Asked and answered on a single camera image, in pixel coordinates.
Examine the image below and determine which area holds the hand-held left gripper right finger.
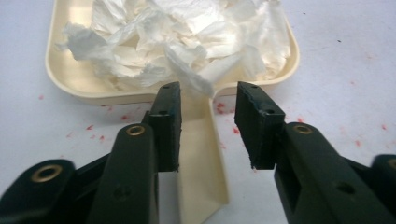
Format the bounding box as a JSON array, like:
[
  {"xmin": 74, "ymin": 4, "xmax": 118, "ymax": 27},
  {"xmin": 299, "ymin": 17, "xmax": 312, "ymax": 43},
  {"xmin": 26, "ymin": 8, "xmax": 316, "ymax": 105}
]
[{"xmin": 233, "ymin": 80, "xmax": 396, "ymax": 224}]

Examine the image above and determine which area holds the pile of white paper scraps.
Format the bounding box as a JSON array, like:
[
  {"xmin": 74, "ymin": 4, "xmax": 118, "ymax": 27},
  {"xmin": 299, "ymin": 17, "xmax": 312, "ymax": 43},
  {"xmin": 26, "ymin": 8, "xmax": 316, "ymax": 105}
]
[{"xmin": 55, "ymin": 0, "xmax": 292, "ymax": 98}]

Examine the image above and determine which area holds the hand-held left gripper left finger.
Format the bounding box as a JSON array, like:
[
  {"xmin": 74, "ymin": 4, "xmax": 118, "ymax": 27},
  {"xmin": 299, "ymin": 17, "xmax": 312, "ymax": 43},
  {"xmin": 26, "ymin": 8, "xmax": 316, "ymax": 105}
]
[{"xmin": 85, "ymin": 80, "xmax": 183, "ymax": 224}]

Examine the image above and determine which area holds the cream plastic dustpan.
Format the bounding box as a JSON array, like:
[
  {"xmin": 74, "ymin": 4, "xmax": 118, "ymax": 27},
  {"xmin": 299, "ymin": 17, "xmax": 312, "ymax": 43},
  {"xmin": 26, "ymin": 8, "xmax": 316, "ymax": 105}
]
[{"xmin": 45, "ymin": 0, "xmax": 301, "ymax": 224}]

